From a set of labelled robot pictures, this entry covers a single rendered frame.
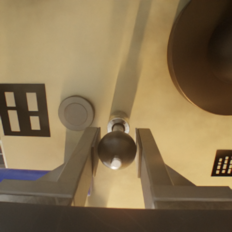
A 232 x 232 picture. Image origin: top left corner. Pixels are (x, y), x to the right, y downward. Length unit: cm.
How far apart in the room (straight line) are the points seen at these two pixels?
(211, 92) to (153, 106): 7
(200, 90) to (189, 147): 8
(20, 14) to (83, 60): 9
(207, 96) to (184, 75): 4
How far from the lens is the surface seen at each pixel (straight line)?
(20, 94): 24
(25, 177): 21
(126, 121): 19
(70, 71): 21
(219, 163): 28
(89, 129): 15
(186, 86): 20
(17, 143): 27
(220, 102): 22
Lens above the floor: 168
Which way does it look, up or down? 2 degrees up
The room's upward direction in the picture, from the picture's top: 89 degrees counter-clockwise
